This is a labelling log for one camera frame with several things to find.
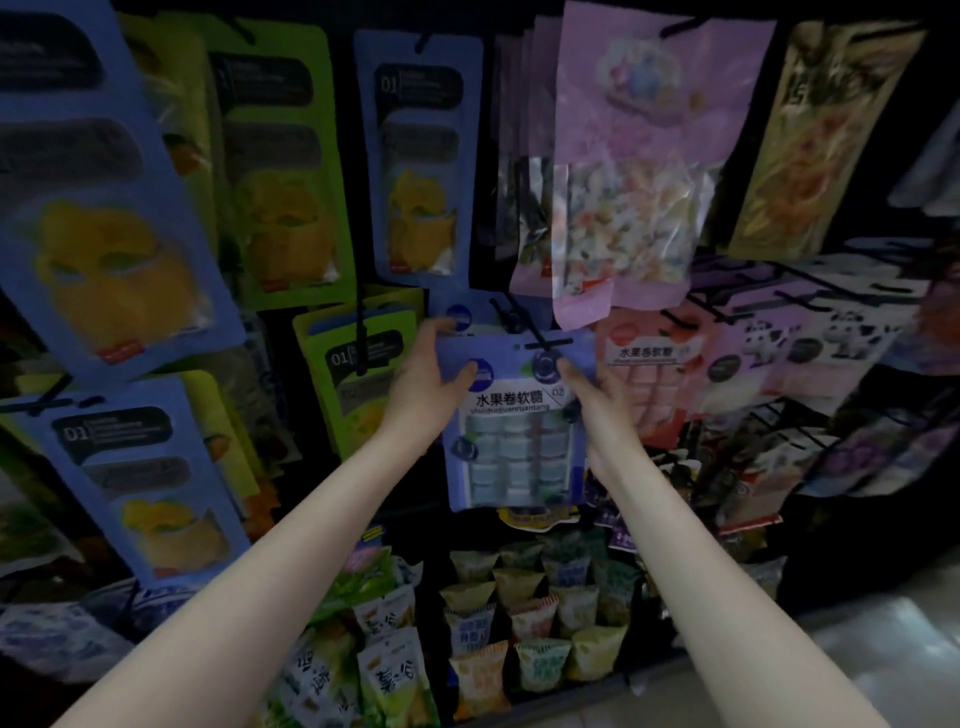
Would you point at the person's left hand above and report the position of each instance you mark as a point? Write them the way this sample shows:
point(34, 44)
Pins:
point(428, 390)

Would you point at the person's right hand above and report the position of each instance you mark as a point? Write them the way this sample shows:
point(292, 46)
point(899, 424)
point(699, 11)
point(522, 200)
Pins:
point(608, 428)

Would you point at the red sliced snack bag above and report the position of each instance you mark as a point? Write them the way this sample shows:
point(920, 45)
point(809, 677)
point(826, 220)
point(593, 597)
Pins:
point(660, 375)

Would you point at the blue fruit roll candy packet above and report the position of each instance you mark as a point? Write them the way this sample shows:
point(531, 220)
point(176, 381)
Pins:
point(510, 443)

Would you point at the blue yellow curvy snack bag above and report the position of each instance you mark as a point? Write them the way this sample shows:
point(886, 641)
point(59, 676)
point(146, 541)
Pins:
point(540, 518)

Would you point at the purple cow candy bag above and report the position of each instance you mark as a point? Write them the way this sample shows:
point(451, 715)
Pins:
point(743, 353)

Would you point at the row of pale green pouches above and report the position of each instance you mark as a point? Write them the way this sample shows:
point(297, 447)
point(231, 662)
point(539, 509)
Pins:
point(525, 630)

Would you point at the green dried mango packet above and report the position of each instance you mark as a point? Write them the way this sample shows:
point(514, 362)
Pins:
point(285, 180)

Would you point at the pink marshmallow packet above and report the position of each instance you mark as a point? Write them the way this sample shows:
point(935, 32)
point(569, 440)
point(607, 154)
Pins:
point(653, 165)

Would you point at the row of white blue pouches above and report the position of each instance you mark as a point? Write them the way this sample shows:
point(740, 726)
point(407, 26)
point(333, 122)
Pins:
point(360, 660)

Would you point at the strawberry jelly bag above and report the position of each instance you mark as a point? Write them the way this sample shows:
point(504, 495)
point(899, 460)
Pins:
point(930, 323)

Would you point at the gold egg tart candy bag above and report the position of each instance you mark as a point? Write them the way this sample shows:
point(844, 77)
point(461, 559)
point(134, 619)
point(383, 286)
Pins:
point(818, 143)

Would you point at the White Rabbit candy bag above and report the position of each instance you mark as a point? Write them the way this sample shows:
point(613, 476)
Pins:
point(930, 158)

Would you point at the person's right forearm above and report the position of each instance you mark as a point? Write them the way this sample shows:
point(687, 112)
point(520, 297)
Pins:
point(735, 615)

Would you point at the person's left forearm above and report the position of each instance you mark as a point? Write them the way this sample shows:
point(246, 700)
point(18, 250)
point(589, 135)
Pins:
point(240, 615)

